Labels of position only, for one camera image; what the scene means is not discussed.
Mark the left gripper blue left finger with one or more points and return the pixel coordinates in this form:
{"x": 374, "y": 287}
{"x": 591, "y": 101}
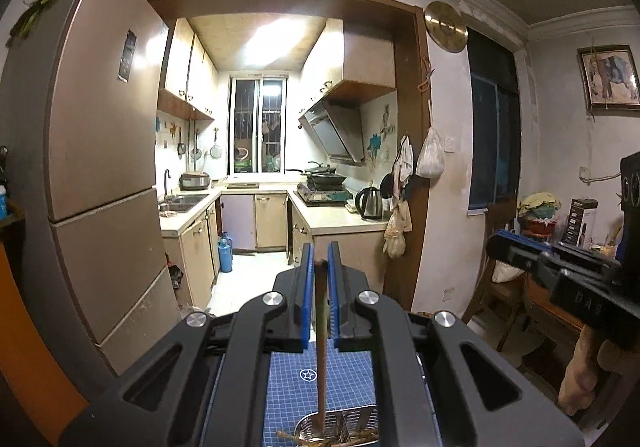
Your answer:
{"x": 307, "y": 267}

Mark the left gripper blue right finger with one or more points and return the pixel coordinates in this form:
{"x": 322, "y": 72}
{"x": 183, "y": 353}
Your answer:
{"x": 334, "y": 276}

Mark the light wooden chopstick green print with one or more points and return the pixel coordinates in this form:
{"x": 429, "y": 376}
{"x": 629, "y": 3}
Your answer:
{"x": 299, "y": 441}

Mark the kitchen range hood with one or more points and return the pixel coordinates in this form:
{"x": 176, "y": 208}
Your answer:
{"x": 338, "y": 130}

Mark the kitchen window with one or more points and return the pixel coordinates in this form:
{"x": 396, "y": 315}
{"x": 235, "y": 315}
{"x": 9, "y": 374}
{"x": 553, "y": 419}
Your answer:
{"x": 257, "y": 125}

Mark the person's right hand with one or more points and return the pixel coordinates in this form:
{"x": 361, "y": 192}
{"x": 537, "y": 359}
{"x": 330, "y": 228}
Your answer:
{"x": 591, "y": 355}

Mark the dark wooden side table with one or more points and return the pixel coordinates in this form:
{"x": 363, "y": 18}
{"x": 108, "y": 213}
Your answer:
{"x": 560, "y": 330}

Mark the black product box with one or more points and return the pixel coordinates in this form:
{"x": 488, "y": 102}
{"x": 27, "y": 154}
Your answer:
{"x": 580, "y": 222}

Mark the stainless electric kettle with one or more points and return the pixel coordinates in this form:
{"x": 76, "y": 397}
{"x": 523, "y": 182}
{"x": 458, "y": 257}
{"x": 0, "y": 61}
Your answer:
{"x": 369, "y": 204}

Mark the black wok on stove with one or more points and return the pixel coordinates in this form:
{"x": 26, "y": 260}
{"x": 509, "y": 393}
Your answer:
{"x": 321, "y": 178}

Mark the blue gas cylinder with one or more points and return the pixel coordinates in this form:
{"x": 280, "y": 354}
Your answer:
{"x": 225, "y": 252}

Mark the blue grid star tablecloth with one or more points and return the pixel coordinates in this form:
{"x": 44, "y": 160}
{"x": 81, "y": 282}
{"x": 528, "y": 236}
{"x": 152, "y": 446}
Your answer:
{"x": 254, "y": 387}

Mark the wooden dining chair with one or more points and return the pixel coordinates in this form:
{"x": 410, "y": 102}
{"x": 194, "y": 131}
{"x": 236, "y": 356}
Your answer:
{"x": 499, "y": 285}

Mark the white hanging plastic bag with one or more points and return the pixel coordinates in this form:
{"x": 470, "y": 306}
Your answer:
{"x": 431, "y": 161}

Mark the blue utensil holder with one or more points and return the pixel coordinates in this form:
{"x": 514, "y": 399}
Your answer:
{"x": 356, "y": 426}

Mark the orange wooden cabinet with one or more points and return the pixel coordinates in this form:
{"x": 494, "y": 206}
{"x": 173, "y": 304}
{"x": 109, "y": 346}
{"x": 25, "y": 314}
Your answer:
{"x": 47, "y": 397}

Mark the bronze three-door refrigerator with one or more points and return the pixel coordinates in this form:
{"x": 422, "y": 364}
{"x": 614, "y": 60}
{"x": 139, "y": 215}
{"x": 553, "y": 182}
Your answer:
{"x": 78, "y": 110}

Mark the framed wall picture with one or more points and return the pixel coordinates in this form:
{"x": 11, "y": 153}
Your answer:
{"x": 610, "y": 79}

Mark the round gold wall clock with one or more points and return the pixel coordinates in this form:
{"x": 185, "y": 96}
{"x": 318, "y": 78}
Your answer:
{"x": 445, "y": 26}

